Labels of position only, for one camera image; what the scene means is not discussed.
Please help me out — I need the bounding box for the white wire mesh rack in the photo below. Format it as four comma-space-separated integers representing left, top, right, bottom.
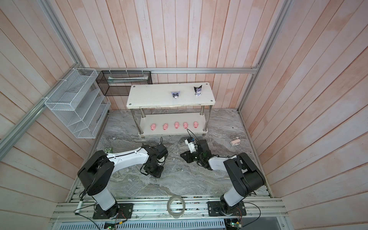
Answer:
45, 68, 111, 139

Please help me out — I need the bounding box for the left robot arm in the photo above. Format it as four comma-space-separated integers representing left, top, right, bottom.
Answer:
77, 144, 168, 219

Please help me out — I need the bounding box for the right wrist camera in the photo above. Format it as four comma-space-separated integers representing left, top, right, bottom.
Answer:
185, 138, 197, 153

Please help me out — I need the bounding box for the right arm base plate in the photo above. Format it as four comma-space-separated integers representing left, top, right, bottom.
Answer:
207, 201, 246, 217

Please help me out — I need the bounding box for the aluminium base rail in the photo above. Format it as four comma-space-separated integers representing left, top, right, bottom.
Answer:
50, 195, 288, 222

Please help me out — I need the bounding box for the black mesh basket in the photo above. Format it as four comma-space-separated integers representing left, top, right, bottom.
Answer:
96, 70, 152, 96

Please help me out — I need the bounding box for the pink small toy right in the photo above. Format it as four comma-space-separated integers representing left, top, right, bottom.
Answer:
230, 139, 241, 146

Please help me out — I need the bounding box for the clear tape roll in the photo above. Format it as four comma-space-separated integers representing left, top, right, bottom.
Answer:
167, 195, 186, 219

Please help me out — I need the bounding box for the white two-tier shelf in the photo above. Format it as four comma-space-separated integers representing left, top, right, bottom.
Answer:
126, 82, 215, 137

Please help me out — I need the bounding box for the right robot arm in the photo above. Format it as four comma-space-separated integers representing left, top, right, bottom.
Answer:
180, 138, 266, 217

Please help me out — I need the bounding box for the green frog block toy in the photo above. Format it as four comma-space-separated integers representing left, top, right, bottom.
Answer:
104, 147, 113, 154

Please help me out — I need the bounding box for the black purple figure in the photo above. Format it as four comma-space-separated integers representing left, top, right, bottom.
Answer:
194, 85, 202, 96

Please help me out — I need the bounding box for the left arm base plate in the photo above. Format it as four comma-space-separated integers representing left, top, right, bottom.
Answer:
93, 203, 134, 219

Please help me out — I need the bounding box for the white marker pen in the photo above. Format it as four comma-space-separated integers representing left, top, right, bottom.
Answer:
74, 198, 83, 215

